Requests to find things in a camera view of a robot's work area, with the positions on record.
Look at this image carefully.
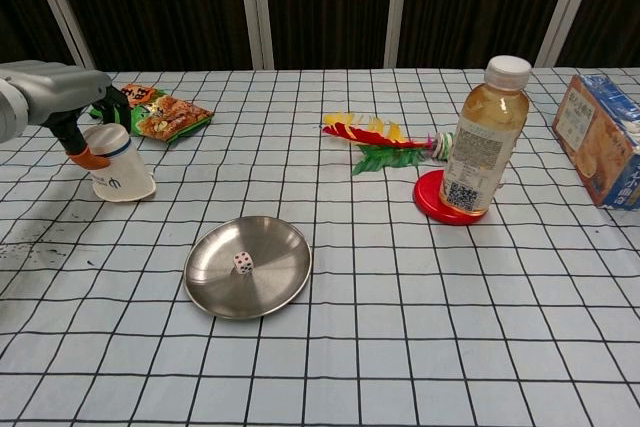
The white metal frame post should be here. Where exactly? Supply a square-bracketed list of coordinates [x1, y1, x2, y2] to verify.
[383, 0, 411, 69]
[236, 0, 275, 71]
[534, 0, 604, 68]
[22, 0, 97, 73]

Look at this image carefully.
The colourful feather shuttlecock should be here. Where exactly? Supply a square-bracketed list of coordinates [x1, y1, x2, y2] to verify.
[321, 109, 455, 178]

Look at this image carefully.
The blue biscuit box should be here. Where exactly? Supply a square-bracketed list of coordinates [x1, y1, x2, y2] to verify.
[551, 73, 640, 211]

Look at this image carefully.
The red round coaster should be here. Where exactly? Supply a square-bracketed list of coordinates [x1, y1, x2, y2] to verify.
[412, 169, 494, 226]

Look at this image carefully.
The white paper cup blue band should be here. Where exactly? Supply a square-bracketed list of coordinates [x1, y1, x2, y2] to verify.
[82, 122, 157, 203]

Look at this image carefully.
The checkered tablecloth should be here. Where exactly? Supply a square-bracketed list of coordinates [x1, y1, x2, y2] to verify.
[0, 66, 640, 427]

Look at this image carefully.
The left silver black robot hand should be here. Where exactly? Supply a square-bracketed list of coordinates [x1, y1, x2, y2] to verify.
[0, 60, 134, 171]

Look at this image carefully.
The round metal plate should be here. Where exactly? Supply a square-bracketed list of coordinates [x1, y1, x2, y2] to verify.
[183, 215, 314, 322]

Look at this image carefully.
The white die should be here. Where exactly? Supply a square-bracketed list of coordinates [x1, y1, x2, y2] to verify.
[232, 250, 255, 276]

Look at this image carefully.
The tea bottle white cap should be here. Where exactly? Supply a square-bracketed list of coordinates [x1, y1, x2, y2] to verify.
[438, 54, 532, 213]

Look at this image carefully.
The green snack bag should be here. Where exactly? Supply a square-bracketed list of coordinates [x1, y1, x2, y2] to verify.
[88, 82, 215, 144]

